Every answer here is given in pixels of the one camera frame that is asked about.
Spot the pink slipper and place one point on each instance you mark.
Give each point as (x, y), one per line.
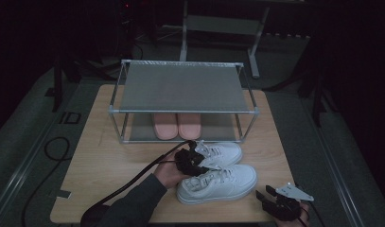
(165, 127)
(189, 127)

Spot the white sneaker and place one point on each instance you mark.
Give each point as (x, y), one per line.
(224, 186)
(226, 154)

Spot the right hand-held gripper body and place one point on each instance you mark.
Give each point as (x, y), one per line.
(283, 206)

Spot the black metal stand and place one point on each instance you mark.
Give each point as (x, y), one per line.
(57, 88)
(318, 97)

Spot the person's left hand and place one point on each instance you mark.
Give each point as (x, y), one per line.
(169, 175)

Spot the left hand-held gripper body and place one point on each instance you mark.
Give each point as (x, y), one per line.
(190, 162)

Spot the grey metal shoe rack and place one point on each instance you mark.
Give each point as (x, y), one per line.
(180, 88)

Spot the dark equipment with red light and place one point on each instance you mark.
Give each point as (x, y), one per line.
(125, 28)

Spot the person's right hand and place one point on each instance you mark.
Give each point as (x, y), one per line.
(295, 222)

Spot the white metal table frame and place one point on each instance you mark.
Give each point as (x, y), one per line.
(221, 25)

